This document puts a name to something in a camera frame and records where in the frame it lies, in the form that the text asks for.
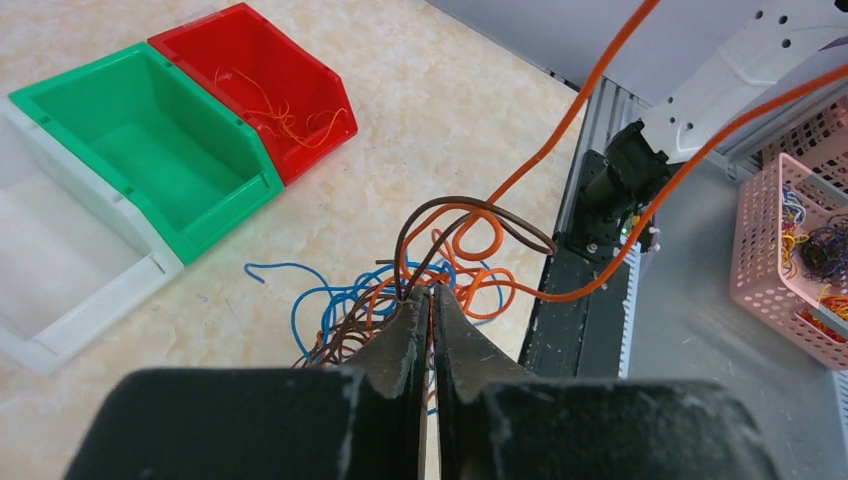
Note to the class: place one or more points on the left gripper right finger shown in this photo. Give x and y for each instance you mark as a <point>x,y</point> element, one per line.
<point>466,362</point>

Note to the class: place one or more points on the green plastic bin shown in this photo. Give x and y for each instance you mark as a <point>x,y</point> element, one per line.
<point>193,167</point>

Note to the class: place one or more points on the white plastic bin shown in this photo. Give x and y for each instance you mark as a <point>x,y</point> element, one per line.
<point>76,254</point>

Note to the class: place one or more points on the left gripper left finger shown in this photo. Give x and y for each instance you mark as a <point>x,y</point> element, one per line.
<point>386,436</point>

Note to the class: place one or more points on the red plastic bin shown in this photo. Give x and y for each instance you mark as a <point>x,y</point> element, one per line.
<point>298,106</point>

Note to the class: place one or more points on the white cable duct strip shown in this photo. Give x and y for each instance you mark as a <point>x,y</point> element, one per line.
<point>633,263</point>

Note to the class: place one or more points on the pink perforated basket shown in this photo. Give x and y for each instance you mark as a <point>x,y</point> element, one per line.
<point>789,262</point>

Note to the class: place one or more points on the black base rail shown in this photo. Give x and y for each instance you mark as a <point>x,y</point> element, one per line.
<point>581,338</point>

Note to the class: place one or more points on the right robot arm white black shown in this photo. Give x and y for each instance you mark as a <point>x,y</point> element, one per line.
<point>775,38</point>

